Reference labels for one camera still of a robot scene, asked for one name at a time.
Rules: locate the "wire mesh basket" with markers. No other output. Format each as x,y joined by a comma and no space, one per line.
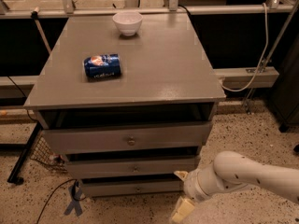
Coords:
43,155

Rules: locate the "thin metal rod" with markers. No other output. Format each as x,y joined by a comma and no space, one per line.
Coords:
269,75

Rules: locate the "grey drawer cabinet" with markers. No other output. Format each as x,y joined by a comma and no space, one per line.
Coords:
165,79

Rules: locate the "grey bottom drawer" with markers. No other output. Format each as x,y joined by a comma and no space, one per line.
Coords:
132,187

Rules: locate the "white bowl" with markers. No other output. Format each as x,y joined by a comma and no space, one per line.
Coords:
128,22

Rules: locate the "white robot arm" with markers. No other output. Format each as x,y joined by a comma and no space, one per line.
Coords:
229,172

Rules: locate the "blue tape cross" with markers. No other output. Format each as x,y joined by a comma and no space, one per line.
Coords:
75,194

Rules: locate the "grey drawer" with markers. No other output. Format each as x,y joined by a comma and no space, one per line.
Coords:
130,167
132,187
91,140

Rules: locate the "metal rail frame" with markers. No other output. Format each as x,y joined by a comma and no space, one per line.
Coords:
149,8

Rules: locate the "black metal frame leg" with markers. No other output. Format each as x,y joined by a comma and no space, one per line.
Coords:
14,177

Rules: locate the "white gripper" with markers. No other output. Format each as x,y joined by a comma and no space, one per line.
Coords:
191,184

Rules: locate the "grey top drawer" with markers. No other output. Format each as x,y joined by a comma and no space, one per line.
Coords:
91,140

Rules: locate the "grey middle drawer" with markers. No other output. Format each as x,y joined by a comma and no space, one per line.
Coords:
130,167

